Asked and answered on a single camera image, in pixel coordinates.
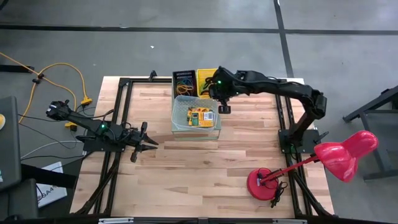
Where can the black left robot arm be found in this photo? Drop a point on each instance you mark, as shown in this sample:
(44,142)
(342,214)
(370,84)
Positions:
(84,121)

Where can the yellow rubber band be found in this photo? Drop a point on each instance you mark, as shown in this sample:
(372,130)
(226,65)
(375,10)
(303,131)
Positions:
(183,90)

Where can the yellow round object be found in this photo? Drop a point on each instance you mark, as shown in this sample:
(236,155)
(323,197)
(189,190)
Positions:
(2,122)

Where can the blue rubber band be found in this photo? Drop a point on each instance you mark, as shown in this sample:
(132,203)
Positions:
(189,81)

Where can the black aluminium table frame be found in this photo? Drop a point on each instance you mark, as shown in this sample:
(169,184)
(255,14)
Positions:
(149,81)

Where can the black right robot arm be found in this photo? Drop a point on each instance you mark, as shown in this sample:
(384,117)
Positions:
(286,88)

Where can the dark grey equipment case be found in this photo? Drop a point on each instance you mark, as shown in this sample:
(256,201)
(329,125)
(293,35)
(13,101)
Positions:
(9,140)

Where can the clear plastic container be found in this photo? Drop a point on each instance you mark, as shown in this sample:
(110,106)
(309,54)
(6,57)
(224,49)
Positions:
(180,105)

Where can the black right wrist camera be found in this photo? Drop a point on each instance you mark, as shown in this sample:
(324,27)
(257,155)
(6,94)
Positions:
(224,109)

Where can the pink desk lamp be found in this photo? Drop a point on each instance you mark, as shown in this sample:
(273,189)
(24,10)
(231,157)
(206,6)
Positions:
(342,158)

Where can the Crayola crayon box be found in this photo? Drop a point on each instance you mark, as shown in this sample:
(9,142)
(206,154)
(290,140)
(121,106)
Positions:
(195,119)
(196,109)

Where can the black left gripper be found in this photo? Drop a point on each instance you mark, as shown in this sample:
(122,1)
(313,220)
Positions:
(133,138)

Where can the black floor bar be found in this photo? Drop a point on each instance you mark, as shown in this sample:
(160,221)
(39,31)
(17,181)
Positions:
(15,68)

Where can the green perforated metal shelf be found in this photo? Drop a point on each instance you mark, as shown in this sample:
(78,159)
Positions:
(214,134)

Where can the black side table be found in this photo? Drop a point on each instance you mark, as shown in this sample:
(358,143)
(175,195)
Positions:
(373,105)

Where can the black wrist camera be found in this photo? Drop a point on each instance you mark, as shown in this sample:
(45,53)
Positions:
(224,109)
(134,156)

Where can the silver metal bracket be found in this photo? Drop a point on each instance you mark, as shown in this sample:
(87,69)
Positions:
(115,221)
(289,221)

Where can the white printed sheet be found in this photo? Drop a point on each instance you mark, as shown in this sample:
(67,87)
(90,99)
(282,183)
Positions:
(53,193)

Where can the yellow plastic basket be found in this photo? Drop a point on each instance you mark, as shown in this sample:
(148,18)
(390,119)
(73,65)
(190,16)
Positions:
(202,73)

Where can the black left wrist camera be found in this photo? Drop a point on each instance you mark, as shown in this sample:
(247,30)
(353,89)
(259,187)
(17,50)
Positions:
(134,156)

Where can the black mesh basket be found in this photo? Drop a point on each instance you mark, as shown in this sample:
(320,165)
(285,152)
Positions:
(175,90)

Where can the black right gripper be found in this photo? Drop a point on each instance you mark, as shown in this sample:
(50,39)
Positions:
(227,82)

